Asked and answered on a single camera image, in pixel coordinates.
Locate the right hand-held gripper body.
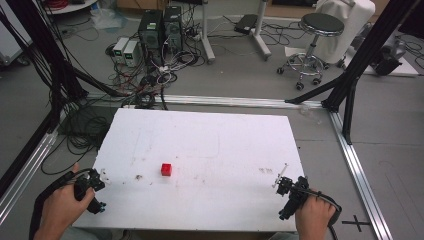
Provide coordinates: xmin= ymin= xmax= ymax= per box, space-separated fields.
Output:
xmin=275 ymin=175 xmax=312 ymax=222

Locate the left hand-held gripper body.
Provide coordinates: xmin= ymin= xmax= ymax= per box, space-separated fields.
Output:
xmin=73 ymin=168 xmax=107 ymax=215

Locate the person's right hand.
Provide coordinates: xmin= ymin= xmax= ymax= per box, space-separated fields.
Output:
xmin=294 ymin=189 xmax=337 ymax=238

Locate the person's left hand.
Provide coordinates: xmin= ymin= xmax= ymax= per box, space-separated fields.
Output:
xmin=39 ymin=162 xmax=96 ymax=237

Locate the red cube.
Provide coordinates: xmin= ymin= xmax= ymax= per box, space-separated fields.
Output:
xmin=160 ymin=162 xmax=174 ymax=178

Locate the white power supply box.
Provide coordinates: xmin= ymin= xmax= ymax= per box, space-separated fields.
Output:
xmin=122 ymin=40 xmax=140 ymax=68
xmin=112 ymin=36 xmax=130 ymax=64

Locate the white table leg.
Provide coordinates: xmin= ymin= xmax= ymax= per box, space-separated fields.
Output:
xmin=199 ymin=0 xmax=217 ymax=65
xmin=250 ymin=0 xmax=273 ymax=62

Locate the black computer tower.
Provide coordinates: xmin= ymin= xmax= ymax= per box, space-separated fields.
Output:
xmin=162 ymin=5 xmax=184 ymax=56
xmin=137 ymin=9 xmax=165 ymax=67

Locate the flat black box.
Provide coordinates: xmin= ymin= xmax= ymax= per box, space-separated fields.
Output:
xmin=233 ymin=13 xmax=259 ymax=36

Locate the black device on board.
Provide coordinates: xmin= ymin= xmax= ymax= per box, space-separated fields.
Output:
xmin=372 ymin=44 xmax=404 ymax=77

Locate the black round stool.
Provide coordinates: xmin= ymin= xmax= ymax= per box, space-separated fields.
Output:
xmin=276 ymin=12 xmax=346 ymax=92

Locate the clear plastic bag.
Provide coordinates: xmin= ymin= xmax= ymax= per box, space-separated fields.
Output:
xmin=89 ymin=4 xmax=129 ymax=32

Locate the white cabinet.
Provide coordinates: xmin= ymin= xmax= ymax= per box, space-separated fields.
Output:
xmin=0 ymin=8 xmax=34 ymax=68

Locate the white cloth cover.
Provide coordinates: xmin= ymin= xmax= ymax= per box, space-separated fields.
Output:
xmin=313 ymin=0 xmax=377 ymax=65

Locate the round white table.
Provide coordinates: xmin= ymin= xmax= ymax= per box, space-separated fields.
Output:
xmin=42 ymin=0 xmax=99 ymax=16

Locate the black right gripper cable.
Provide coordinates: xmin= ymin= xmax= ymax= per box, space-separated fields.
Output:
xmin=289 ymin=186 xmax=343 ymax=240

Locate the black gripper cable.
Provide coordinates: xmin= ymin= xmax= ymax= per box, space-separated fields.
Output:
xmin=289 ymin=186 xmax=343 ymax=240
xmin=28 ymin=167 xmax=93 ymax=240

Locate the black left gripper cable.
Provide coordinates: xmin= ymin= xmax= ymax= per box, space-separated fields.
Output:
xmin=28 ymin=167 xmax=93 ymax=240

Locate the aluminium frame rail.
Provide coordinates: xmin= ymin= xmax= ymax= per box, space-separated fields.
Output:
xmin=84 ymin=92 xmax=325 ymax=110
xmin=0 ymin=129 xmax=60 ymax=226
xmin=328 ymin=109 xmax=395 ymax=240

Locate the black frame post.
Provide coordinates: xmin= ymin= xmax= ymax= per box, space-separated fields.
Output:
xmin=284 ymin=0 xmax=423 ymax=146
xmin=0 ymin=0 xmax=129 ymax=134

